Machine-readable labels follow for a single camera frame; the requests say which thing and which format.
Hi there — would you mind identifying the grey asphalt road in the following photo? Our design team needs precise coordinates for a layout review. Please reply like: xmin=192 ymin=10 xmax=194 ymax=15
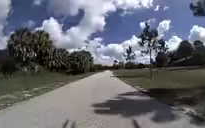
xmin=0 ymin=70 xmax=205 ymax=128

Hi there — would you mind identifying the thin tall tree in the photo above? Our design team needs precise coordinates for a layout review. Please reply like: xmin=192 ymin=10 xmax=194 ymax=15
xmin=138 ymin=21 xmax=160 ymax=81

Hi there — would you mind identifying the dense clump of trees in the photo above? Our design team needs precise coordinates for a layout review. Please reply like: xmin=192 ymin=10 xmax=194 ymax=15
xmin=0 ymin=27 xmax=95 ymax=76

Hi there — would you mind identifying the green grass field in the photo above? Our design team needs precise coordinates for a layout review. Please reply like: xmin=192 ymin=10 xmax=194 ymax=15
xmin=111 ymin=66 xmax=205 ymax=122

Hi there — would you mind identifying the grass verge with bare patches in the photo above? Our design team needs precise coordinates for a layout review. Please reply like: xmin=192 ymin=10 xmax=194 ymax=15
xmin=0 ymin=68 xmax=101 ymax=114

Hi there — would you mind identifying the row of dark trees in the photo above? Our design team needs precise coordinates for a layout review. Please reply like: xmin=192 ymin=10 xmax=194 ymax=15
xmin=123 ymin=32 xmax=205 ymax=70

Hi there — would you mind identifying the overhanging tree branch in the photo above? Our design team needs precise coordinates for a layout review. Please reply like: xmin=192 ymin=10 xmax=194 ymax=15
xmin=189 ymin=0 xmax=205 ymax=18

